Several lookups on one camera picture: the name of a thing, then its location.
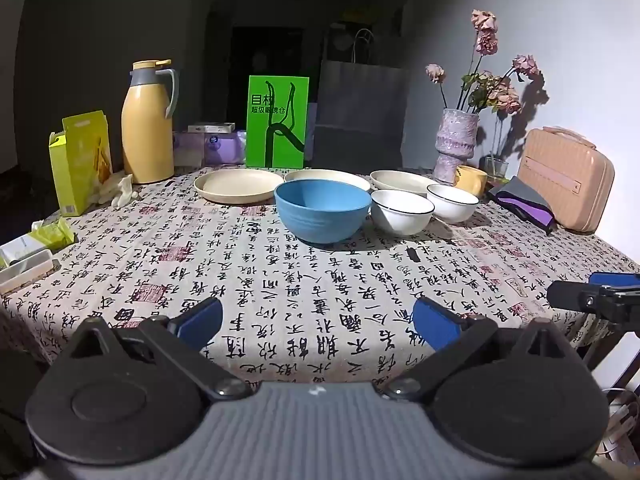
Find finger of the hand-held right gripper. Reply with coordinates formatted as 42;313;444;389
546;281;640;333
589;272;640;289

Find white bowl with black rim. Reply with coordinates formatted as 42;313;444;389
370;189;435;236
426;184;481;224

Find bunch of dried pink roses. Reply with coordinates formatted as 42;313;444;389
425;9;543;116

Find calligraphy printed tablecloth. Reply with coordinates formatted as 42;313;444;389
0;165;640;376

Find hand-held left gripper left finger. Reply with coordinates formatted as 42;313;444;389
67;296;253;403

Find purple and grey pouch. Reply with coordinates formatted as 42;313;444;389
487;176;558;236

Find green and white snack packet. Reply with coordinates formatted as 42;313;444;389
0;217;76;268

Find small white flat box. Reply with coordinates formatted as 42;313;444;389
188;122;236;135

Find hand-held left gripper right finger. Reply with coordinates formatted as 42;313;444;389
382;296;576;403

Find green paper bag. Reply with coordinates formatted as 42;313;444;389
245;75;310;170

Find cream round plate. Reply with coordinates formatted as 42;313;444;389
370;170;437;197
194;168;285;205
284;169;372;193

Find white plastic snack tray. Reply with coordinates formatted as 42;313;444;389
0;249;55;296

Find blue bowl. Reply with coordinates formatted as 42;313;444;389
274;180;373;247

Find pink hard-shell case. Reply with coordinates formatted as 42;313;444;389
516;127;616;233

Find yellow mug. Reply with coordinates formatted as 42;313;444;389
454;165;488;198

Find yellow thermos jug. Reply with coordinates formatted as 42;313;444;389
121;60;180;184

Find dark grey paper bag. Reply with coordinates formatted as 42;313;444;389
311;29;408;170

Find white rubber gloves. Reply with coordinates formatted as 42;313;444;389
92;172;138;207

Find yellow-green snack box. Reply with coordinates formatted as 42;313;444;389
48;111;113;217

